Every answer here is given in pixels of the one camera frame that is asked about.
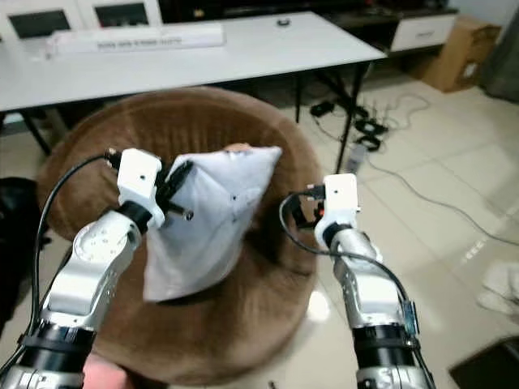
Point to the black bag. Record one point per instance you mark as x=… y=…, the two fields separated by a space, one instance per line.
x=18 y=243

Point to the white drawer cabinet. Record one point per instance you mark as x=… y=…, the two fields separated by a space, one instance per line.
x=422 y=32

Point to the small black round object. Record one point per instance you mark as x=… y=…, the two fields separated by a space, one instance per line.
x=284 y=22

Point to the black power strip with plugs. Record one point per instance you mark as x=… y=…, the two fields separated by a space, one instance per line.
x=361 y=126

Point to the brown round velvet sofa chair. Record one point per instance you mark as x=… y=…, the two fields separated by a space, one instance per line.
x=276 y=267

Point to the long white printed box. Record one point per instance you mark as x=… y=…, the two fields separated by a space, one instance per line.
x=138 y=38

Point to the white power adapter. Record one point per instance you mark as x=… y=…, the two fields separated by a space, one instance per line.
x=357 y=157

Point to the black floor mat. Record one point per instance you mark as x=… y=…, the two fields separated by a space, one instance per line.
x=491 y=365

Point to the grey pillow with tan tag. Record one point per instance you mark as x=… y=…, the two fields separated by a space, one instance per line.
x=219 y=211

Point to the white table with black legs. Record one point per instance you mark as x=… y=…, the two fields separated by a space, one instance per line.
x=211 y=65

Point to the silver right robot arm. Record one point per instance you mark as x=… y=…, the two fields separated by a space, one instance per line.
x=373 y=292

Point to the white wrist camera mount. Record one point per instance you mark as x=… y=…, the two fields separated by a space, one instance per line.
x=138 y=182
x=340 y=201

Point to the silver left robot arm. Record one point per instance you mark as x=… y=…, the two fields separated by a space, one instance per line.
x=89 y=275

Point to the brown cardboard box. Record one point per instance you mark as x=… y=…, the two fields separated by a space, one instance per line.
x=462 y=53

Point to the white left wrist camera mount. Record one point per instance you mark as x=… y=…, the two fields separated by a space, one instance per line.
x=138 y=182

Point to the white cabinet with dark panes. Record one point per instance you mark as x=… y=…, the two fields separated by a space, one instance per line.
x=77 y=18

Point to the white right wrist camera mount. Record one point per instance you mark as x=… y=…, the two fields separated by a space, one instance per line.
x=340 y=201

